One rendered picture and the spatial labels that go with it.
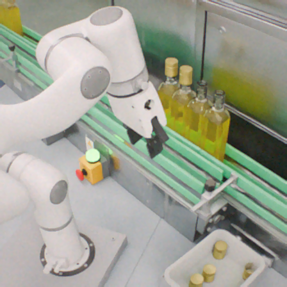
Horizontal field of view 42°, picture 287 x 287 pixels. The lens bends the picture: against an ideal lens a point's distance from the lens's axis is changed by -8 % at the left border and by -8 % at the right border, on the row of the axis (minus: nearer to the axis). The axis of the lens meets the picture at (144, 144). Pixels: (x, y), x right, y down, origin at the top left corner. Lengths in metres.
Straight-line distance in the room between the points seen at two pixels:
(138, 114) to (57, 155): 0.81
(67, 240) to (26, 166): 0.22
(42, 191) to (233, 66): 0.62
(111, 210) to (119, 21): 0.76
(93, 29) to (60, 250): 0.61
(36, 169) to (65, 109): 0.37
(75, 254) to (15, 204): 0.30
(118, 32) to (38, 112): 0.16
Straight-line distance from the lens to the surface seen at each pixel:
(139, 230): 1.16
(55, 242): 0.98
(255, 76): 1.08
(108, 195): 1.26
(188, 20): 1.23
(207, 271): 1.01
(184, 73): 1.04
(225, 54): 1.12
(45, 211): 0.88
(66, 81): 0.50
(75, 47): 0.53
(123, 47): 0.58
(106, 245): 1.09
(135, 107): 0.64
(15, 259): 1.12
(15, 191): 0.80
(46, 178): 0.84
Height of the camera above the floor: 1.66
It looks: 39 degrees down
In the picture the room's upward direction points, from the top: straight up
